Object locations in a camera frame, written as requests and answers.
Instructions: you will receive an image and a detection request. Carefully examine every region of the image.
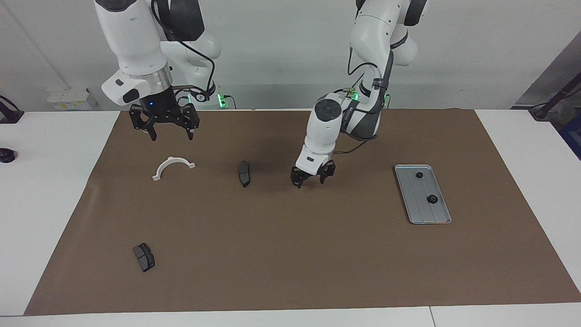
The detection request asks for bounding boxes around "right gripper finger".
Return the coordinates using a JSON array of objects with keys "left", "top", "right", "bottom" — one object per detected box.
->
[
  {"left": 129, "top": 105, "right": 158, "bottom": 142},
  {"left": 182, "top": 104, "right": 201, "bottom": 139}
]

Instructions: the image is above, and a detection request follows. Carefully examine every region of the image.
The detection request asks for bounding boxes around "silver metal tray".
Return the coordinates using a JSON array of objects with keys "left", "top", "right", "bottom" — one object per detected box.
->
[{"left": 394, "top": 164, "right": 453, "bottom": 225}]

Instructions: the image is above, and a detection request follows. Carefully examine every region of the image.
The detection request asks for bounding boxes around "white semicircular plastic clamp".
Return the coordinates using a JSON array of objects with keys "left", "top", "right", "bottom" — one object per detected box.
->
[{"left": 152, "top": 156, "right": 196, "bottom": 181}]

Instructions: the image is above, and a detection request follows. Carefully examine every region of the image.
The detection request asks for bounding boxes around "white power strip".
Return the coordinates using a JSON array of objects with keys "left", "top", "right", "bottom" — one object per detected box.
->
[{"left": 47, "top": 88, "right": 98, "bottom": 110}]

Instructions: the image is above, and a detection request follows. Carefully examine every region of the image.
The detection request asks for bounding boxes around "brown table mat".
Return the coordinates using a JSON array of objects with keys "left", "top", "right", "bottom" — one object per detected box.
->
[{"left": 24, "top": 109, "right": 581, "bottom": 316}]

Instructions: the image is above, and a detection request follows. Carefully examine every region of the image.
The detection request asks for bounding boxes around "grooved grey brake pad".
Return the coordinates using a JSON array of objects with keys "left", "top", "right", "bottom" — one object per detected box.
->
[{"left": 133, "top": 243, "right": 156, "bottom": 273}]

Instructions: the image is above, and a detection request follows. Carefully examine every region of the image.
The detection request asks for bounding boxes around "black stand pole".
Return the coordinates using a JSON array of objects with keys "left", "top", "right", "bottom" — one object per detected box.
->
[{"left": 529, "top": 75, "right": 581, "bottom": 121}]

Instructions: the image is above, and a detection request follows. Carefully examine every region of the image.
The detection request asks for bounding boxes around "blue crate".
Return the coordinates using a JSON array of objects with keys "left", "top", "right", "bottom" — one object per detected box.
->
[{"left": 558, "top": 114, "right": 581, "bottom": 159}]

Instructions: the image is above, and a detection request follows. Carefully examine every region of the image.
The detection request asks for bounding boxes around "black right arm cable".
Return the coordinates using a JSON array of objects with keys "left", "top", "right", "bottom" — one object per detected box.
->
[{"left": 152, "top": 0, "right": 216, "bottom": 103}]

